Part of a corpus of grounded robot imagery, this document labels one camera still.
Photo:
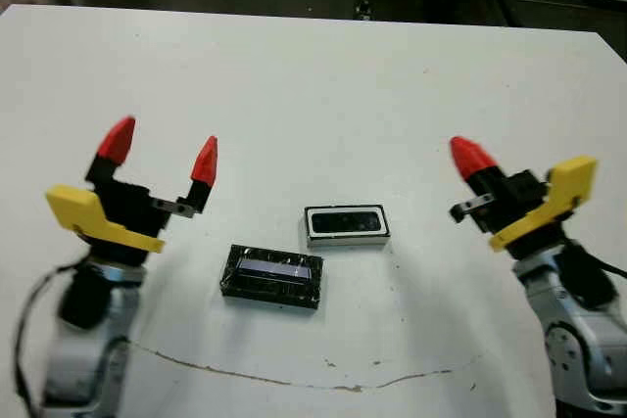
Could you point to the black camera box lid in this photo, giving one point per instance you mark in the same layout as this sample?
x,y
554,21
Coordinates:
x,y
269,291

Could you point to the camera box base, white insert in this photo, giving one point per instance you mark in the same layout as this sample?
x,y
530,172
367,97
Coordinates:
x,y
343,241

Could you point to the black left gripper, yellow mount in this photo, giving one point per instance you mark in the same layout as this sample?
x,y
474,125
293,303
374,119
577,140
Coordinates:
x,y
127,212

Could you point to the black right gripper, yellow mount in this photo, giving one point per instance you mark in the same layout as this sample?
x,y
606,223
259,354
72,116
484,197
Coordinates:
x,y
524,202

